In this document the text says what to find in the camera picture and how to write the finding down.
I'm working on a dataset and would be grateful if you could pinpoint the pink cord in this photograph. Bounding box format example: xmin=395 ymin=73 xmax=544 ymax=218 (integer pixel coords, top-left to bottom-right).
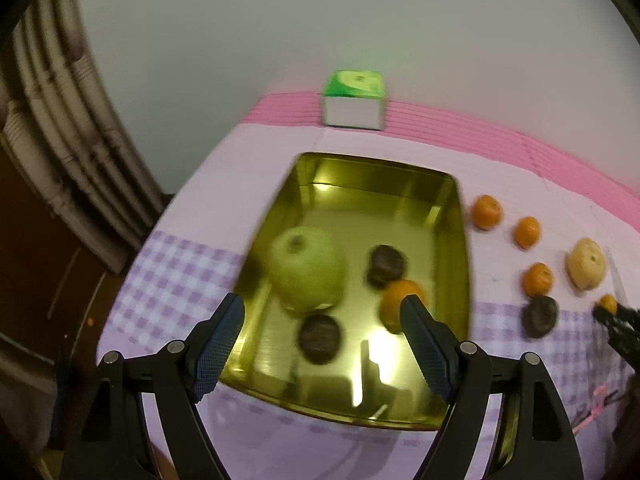
xmin=572 ymin=385 xmax=623 ymax=433

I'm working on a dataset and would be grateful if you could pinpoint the pink ribbed mat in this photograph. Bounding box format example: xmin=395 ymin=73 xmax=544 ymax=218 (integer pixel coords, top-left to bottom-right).
xmin=242 ymin=91 xmax=640 ymax=221

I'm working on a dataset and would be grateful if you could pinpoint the yellow pear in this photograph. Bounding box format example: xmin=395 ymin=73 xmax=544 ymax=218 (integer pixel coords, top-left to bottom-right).
xmin=566 ymin=238 xmax=608 ymax=292

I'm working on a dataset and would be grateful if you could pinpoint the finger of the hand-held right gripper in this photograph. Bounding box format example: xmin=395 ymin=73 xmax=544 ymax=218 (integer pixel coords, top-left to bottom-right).
xmin=607 ymin=327 xmax=640 ymax=367
xmin=592 ymin=305 xmax=640 ymax=328

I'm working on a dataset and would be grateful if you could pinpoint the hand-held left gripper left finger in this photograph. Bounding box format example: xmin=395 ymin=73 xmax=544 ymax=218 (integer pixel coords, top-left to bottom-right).
xmin=60 ymin=292 xmax=246 ymax=480

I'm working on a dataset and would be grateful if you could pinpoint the green tissue box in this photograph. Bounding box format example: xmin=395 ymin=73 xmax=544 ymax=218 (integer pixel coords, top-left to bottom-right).
xmin=321 ymin=70 xmax=387 ymax=131

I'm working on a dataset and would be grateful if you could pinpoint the dark wooden cabinet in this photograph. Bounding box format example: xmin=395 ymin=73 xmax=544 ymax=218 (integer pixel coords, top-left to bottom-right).
xmin=0 ymin=130 xmax=171 ymax=466

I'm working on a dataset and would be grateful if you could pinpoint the gold and dark red tin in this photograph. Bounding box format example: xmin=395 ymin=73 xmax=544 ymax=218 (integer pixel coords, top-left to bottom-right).
xmin=216 ymin=151 xmax=473 ymax=432

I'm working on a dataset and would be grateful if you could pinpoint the white pipe bundle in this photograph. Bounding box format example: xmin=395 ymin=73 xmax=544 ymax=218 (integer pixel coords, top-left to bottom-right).
xmin=0 ymin=0 xmax=166 ymax=276

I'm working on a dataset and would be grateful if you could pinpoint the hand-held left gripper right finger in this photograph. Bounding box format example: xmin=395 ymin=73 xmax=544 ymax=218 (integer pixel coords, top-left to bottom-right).
xmin=399 ymin=294 xmax=583 ymax=480

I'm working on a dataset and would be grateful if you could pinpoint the dark brown round fruit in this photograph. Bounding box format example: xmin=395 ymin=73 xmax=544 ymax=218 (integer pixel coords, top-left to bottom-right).
xmin=522 ymin=296 xmax=559 ymax=337
xmin=297 ymin=314 xmax=343 ymax=365
xmin=366 ymin=245 xmax=407 ymax=288

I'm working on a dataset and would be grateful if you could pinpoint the green apple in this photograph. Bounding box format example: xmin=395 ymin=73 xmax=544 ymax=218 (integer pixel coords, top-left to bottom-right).
xmin=269 ymin=226 xmax=347 ymax=313

